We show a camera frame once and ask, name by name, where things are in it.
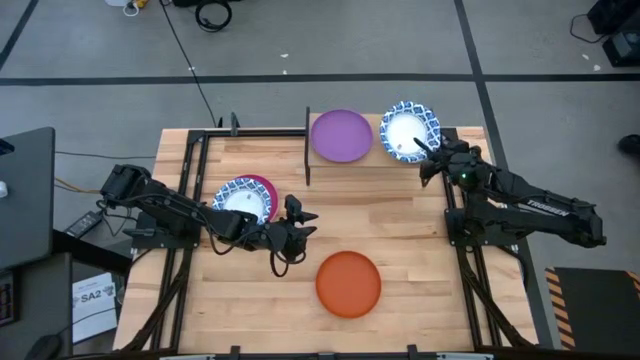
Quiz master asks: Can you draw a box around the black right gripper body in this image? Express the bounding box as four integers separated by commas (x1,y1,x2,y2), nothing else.
429,139,489,191

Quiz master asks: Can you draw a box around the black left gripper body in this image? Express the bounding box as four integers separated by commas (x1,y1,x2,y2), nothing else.
254,222,301,264

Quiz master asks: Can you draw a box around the magenta plastic plate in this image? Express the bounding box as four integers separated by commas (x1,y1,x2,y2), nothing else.
239,173,280,221

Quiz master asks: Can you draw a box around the blue patterned paper plate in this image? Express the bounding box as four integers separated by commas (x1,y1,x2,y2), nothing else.
213,177,274,225
378,100,442,164

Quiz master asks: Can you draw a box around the orange plastic plate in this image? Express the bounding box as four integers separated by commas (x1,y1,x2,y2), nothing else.
314,250,383,320

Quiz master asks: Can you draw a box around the purple plastic plate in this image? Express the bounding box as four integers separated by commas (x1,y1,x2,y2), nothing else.
310,108,374,164

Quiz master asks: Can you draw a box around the wooden shelf with black brackets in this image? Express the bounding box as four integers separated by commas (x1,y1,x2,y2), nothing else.
303,106,444,186

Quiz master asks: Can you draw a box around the person's shoe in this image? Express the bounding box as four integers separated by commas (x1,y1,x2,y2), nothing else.
617,133,640,157

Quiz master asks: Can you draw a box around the white printed paper sheet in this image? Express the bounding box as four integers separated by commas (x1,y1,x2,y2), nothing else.
72,272,119,344

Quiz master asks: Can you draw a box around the black power adapter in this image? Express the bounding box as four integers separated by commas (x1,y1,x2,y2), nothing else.
63,210,104,239

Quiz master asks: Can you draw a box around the black mat with hazard stripes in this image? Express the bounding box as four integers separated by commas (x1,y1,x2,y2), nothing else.
544,266,640,351

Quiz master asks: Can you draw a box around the black equipment box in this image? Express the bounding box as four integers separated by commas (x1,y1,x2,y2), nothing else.
602,29,640,69

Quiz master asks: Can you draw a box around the black equipment case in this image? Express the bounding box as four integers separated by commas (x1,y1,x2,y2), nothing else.
587,0,640,36

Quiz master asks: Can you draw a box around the black computer mouse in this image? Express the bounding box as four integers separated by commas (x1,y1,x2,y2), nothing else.
24,333,64,360

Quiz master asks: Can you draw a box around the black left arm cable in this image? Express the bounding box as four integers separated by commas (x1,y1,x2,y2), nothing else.
269,248,294,279

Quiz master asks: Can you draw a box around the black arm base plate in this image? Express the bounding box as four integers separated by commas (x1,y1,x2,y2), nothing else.
124,209,204,250
444,207,536,247

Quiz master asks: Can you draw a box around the black aluminium table frame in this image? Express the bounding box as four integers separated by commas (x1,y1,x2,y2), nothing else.
119,112,539,360

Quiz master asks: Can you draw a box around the thin black cable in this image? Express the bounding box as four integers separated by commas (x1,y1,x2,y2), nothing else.
569,12,607,45

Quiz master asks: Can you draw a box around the long black floor cable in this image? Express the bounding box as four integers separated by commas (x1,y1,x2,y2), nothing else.
159,0,220,127

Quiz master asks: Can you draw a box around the thin grey cable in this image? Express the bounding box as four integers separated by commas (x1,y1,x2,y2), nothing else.
54,150,157,161

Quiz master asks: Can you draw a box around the coiled black cable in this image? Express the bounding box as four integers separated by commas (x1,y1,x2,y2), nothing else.
194,0,234,33

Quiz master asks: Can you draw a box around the yellow cable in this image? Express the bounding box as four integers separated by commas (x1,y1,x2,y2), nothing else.
54,177,102,196

